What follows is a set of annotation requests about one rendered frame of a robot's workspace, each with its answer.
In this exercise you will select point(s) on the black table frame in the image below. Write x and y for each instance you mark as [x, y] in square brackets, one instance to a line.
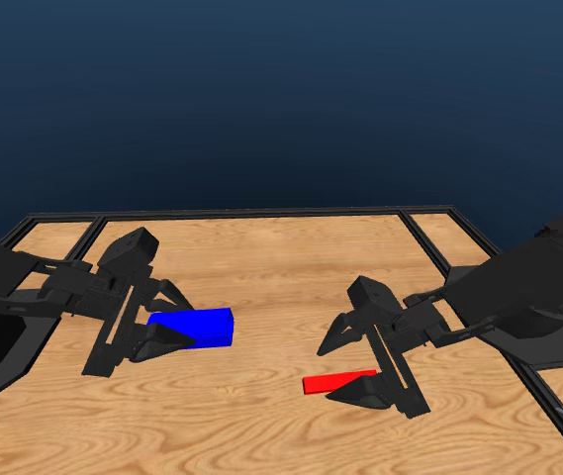
[261, 213]

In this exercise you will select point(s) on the thin red peg bar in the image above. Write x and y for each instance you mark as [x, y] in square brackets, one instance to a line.
[325, 383]

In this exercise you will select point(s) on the blue hollow socket block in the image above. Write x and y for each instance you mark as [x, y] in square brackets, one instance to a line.
[207, 324]

